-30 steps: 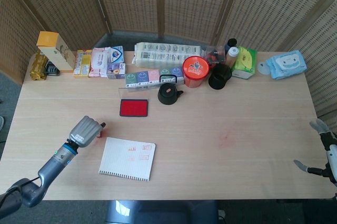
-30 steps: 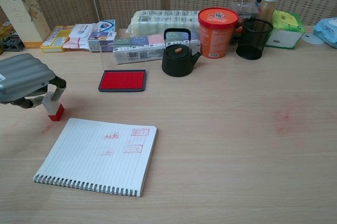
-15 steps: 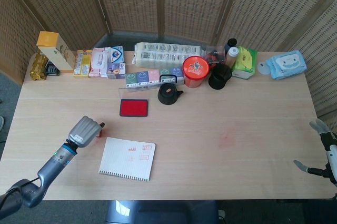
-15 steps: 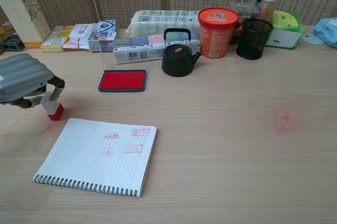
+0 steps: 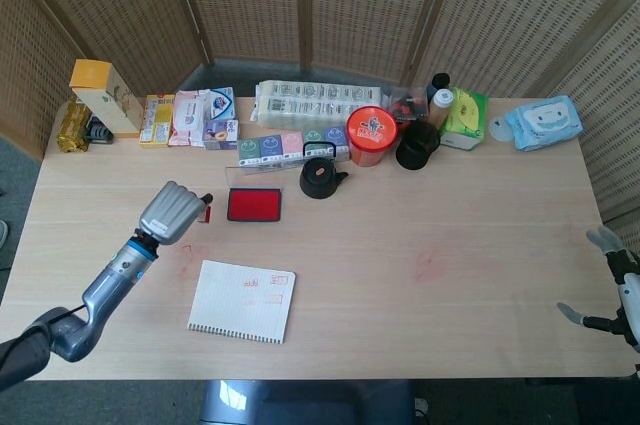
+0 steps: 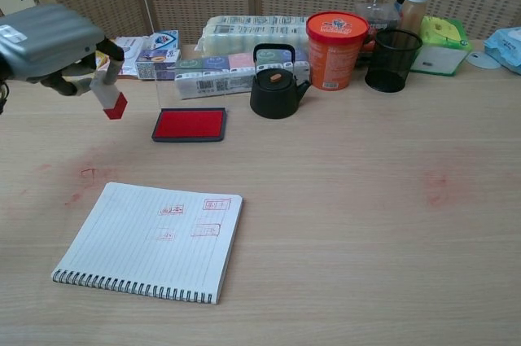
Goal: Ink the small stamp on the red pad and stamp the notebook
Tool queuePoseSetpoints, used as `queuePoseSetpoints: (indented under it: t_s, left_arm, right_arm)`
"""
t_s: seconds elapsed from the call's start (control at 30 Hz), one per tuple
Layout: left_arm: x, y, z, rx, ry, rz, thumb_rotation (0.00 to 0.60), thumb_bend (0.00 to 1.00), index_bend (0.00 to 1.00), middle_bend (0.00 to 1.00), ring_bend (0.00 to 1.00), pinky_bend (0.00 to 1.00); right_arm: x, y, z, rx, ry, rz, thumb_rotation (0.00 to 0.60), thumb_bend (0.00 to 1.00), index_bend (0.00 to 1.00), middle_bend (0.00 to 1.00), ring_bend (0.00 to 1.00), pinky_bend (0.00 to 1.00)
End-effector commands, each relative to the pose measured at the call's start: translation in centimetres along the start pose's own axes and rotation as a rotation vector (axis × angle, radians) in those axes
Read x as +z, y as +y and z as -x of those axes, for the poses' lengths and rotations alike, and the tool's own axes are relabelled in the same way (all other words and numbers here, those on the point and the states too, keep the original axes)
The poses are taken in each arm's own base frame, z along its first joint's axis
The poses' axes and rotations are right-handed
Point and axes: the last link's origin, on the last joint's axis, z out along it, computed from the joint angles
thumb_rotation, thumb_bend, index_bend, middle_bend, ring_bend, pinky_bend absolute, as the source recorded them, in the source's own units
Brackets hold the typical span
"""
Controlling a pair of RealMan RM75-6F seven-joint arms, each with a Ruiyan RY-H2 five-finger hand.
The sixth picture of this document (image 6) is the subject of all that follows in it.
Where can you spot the red ink pad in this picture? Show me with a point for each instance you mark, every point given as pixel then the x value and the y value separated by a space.
pixel 189 124

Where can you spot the purple box with peach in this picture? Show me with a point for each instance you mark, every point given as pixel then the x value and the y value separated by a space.
pixel 156 63

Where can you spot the blue wet wipes pack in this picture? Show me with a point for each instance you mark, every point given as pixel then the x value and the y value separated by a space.
pixel 506 46

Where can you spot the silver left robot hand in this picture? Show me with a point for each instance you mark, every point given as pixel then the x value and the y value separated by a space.
pixel 45 40

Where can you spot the green tissue pack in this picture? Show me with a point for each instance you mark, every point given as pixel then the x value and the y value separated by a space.
pixel 441 45

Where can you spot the orange lidded canister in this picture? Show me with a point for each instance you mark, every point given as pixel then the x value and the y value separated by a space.
pixel 334 53

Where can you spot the brown bottle white cap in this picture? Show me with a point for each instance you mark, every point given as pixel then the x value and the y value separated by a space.
pixel 413 12

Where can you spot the multicolour pocket tissue row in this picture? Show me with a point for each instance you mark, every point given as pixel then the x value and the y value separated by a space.
pixel 215 73

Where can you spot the blue white box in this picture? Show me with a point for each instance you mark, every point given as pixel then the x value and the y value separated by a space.
pixel 163 40

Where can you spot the pink wet wipes pack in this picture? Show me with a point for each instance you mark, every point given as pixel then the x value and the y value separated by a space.
pixel 130 46

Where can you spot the large white tissue pack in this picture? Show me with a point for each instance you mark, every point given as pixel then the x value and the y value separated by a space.
pixel 244 32

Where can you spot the red white stamp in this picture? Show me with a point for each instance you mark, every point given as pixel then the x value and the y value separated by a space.
pixel 114 106

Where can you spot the black teapot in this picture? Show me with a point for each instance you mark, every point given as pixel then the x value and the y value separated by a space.
pixel 272 95

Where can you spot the dark bottle black cap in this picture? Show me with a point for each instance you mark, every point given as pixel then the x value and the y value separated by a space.
pixel 401 2

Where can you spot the clear plastic box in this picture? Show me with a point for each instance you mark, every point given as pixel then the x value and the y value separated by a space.
pixel 376 16

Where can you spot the clear acrylic lid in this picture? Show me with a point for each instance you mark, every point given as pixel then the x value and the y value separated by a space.
pixel 191 95

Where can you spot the white spiral notebook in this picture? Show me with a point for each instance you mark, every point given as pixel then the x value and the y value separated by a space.
pixel 154 240

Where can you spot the black mesh pen cup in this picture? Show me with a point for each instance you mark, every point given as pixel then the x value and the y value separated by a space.
pixel 390 65

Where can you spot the white round disc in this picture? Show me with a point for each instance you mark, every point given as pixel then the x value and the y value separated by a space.
pixel 482 60

